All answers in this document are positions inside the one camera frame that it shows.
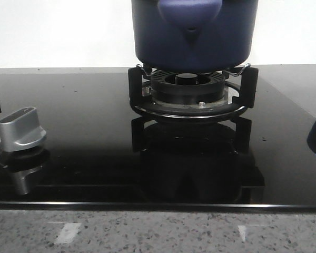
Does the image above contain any right black pot support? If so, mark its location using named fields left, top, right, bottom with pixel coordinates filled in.
left=128, top=64, right=259, bottom=121

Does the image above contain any black glass gas cooktop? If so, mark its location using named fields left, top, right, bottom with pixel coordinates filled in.
left=0, top=66, right=316, bottom=212

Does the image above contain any right gas burner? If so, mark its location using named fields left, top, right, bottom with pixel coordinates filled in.
left=151, top=71, right=225, bottom=104

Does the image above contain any dark blue cooking pot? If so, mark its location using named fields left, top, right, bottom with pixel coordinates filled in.
left=131, top=0, right=258, bottom=73

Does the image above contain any silver right stove knob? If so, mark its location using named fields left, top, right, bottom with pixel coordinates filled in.
left=0, top=107, right=46, bottom=152

